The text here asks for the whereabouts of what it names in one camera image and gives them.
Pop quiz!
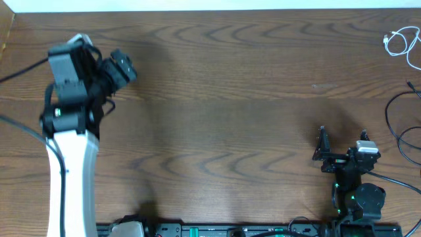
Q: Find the black usb cable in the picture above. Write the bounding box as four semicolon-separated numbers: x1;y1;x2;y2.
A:
384;80;421;175

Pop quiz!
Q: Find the white usb cable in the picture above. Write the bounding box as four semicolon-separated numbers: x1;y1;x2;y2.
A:
383;26;421;72

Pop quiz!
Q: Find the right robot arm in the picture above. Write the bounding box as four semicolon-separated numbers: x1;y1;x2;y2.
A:
312;126;385;227

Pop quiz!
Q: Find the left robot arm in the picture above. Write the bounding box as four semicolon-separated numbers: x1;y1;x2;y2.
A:
39;34;137;236

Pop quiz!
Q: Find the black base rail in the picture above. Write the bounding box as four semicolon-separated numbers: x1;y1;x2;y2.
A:
96;221;403;237

